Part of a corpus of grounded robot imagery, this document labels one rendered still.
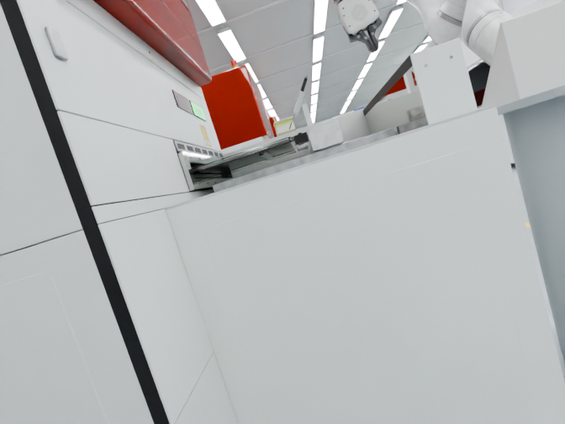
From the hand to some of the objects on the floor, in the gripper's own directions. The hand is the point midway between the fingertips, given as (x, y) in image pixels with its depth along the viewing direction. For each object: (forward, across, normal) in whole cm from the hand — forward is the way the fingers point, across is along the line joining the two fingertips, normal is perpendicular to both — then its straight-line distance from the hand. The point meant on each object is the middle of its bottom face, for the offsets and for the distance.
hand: (372, 45), depth 101 cm
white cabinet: (+104, +48, -2) cm, 115 cm away
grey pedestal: (+118, -20, +14) cm, 121 cm away
